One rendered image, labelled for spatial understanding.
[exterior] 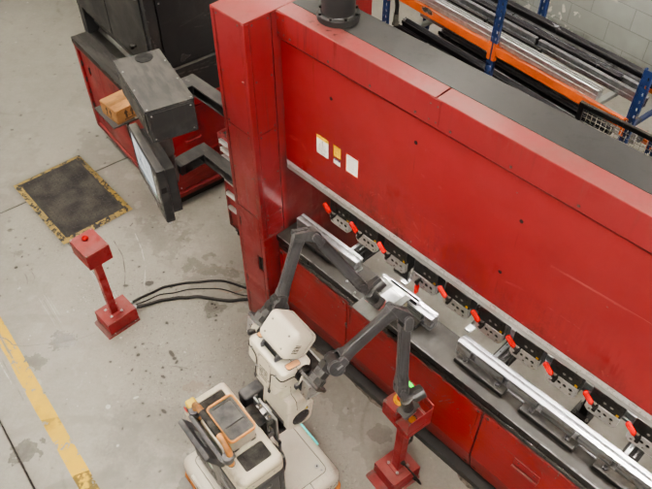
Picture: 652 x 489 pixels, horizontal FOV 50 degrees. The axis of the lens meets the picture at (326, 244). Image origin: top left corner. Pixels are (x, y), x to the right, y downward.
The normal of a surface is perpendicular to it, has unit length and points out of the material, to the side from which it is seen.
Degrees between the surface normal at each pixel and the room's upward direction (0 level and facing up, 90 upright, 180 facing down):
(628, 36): 90
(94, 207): 0
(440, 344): 0
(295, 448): 0
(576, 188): 90
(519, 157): 90
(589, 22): 90
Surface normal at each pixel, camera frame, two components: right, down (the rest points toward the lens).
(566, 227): -0.72, 0.50
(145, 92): 0.00, -0.68
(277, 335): -0.58, -0.13
